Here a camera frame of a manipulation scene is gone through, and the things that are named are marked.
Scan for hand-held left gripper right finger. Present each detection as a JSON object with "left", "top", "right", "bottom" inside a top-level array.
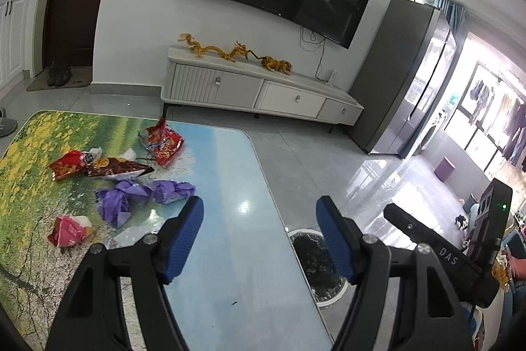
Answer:
[{"left": 316, "top": 195, "right": 477, "bottom": 351}]

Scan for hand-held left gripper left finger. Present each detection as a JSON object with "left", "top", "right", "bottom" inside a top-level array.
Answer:
[{"left": 45, "top": 195, "right": 205, "bottom": 351}]

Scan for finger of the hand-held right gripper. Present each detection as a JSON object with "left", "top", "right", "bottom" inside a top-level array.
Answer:
[{"left": 383, "top": 203, "right": 442, "bottom": 251}]

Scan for white trash bin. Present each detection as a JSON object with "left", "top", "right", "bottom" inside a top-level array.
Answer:
[{"left": 288, "top": 228, "right": 349, "bottom": 308}]

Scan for small purple paper wad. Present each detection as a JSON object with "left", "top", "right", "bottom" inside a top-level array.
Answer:
[{"left": 150, "top": 180, "right": 197, "bottom": 206}]

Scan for clear plastic wrapper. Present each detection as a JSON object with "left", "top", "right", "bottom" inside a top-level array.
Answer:
[{"left": 108, "top": 226, "right": 145, "bottom": 249}]

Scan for large purple paper wad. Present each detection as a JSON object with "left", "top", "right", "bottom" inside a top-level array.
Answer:
[{"left": 95, "top": 180, "right": 155, "bottom": 229}]

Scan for red and blue snack bag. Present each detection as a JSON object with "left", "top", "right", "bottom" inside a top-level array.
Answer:
[{"left": 140, "top": 117, "right": 186, "bottom": 168}]

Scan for dark brown snack bag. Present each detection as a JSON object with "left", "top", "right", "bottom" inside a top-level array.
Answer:
[{"left": 82, "top": 156, "right": 155, "bottom": 181}]

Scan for pink packet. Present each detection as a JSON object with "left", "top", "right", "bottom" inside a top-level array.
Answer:
[{"left": 47, "top": 215, "right": 93, "bottom": 249}]

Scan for plain red snack bag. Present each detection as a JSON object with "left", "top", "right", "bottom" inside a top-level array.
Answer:
[{"left": 49, "top": 150, "right": 98, "bottom": 182}]

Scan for purple stool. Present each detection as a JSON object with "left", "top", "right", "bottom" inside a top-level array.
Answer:
[{"left": 434, "top": 156, "right": 456, "bottom": 182}]

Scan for white washing machine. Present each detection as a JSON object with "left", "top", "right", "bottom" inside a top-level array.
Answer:
[{"left": 419, "top": 110, "right": 447, "bottom": 157}]

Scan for hanging clothes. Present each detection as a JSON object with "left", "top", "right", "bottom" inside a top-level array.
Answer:
[{"left": 468, "top": 77, "right": 526, "bottom": 172}]

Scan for grey refrigerator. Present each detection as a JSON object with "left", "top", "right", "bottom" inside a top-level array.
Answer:
[{"left": 348, "top": 0, "right": 458, "bottom": 159}]

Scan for white television cabinet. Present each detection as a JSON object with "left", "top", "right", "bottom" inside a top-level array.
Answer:
[{"left": 161, "top": 45, "right": 365, "bottom": 130}]

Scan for golden tiger figurine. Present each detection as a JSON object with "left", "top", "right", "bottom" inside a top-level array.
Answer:
[{"left": 260, "top": 56, "right": 293, "bottom": 76}]

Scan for brown doormat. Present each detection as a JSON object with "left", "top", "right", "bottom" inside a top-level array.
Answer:
[{"left": 27, "top": 67, "right": 93, "bottom": 92}]

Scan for short golden dragon figurine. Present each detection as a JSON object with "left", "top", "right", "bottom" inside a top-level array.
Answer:
[{"left": 218, "top": 42, "right": 260, "bottom": 63}]

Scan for long golden dragon figurine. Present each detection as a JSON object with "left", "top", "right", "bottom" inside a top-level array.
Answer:
[{"left": 178, "top": 33, "right": 219, "bottom": 58}]

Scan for grey slipper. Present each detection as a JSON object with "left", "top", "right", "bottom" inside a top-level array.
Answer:
[{"left": 0, "top": 106, "right": 17, "bottom": 138}]

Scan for blue curtain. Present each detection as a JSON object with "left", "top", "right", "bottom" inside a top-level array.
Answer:
[{"left": 436, "top": 0, "right": 467, "bottom": 32}]

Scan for white cupboard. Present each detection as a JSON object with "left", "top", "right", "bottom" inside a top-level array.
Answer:
[{"left": 0, "top": 0, "right": 32, "bottom": 89}]

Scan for black television cable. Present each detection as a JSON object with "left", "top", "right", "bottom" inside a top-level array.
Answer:
[{"left": 299, "top": 26, "right": 330, "bottom": 80}]

